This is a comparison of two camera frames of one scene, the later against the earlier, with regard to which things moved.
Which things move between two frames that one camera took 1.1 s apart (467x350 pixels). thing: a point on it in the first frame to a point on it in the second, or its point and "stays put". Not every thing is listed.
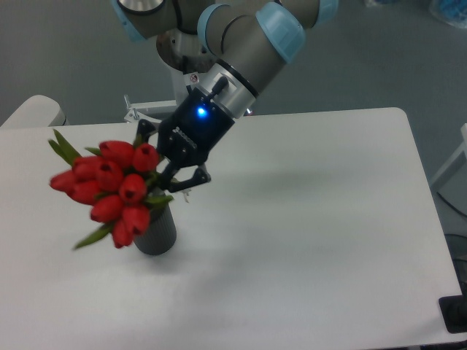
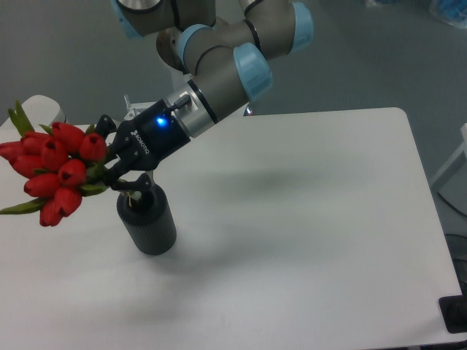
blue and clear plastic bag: [454, 12] stays put
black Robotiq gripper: [187, 136] to [143, 144]
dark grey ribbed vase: [160, 235] stays put
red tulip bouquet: [113, 181] to [59, 164]
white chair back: [37, 111] stays put
